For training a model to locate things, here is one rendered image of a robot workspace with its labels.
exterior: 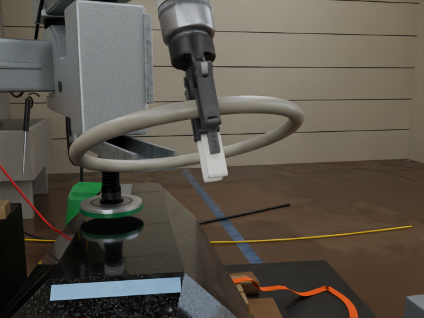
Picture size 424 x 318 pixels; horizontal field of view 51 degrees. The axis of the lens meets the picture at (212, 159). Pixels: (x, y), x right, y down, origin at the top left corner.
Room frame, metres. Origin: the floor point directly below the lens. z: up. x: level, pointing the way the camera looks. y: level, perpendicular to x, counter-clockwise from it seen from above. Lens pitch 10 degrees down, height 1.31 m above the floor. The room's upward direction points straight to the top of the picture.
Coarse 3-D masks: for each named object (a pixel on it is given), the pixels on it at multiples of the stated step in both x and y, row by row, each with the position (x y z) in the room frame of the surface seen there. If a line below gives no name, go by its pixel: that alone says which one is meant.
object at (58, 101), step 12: (48, 36) 1.95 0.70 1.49; (60, 36) 1.82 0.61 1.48; (60, 48) 1.77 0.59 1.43; (60, 60) 1.72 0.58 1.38; (60, 72) 1.73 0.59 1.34; (60, 84) 1.74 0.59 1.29; (48, 96) 2.06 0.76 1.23; (60, 96) 1.76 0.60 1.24; (60, 108) 1.78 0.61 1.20; (72, 132) 1.66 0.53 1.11
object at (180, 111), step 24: (240, 96) 0.73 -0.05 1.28; (264, 96) 0.77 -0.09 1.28; (120, 120) 0.72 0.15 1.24; (144, 120) 0.70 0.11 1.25; (168, 120) 0.70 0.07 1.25; (288, 120) 0.93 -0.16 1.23; (72, 144) 0.80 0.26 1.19; (96, 144) 0.76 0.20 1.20; (240, 144) 1.10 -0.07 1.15; (264, 144) 1.06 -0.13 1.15; (96, 168) 0.97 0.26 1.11; (120, 168) 1.04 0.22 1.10; (144, 168) 1.09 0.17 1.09
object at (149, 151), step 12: (108, 144) 1.29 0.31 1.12; (132, 144) 1.44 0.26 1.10; (144, 144) 1.33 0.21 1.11; (156, 144) 1.26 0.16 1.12; (108, 156) 1.29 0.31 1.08; (120, 156) 1.18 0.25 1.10; (132, 156) 1.08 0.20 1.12; (144, 156) 1.32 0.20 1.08; (156, 156) 1.24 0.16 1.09; (168, 156) 1.16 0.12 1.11; (168, 168) 1.12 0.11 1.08
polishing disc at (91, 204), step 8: (88, 200) 1.53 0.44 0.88; (96, 200) 1.53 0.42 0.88; (128, 200) 1.53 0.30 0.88; (136, 200) 1.53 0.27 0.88; (88, 208) 1.42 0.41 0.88; (96, 208) 1.42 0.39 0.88; (104, 208) 1.42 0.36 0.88; (112, 208) 1.42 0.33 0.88; (120, 208) 1.42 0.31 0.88; (128, 208) 1.43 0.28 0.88; (136, 208) 1.46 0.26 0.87
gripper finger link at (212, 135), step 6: (210, 120) 0.65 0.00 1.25; (216, 120) 0.65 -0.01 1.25; (210, 126) 0.66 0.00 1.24; (216, 126) 0.66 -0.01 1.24; (210, 132) 0.66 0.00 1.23; (216, 132) 0.67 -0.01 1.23; (210, 138) 0.66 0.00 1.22; (216, 138) 0.66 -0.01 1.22; (210, 144) 0.66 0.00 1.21; (216, 144) 0.66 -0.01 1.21; (210, 150) 0.66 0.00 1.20; (216, 150) 0.66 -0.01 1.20
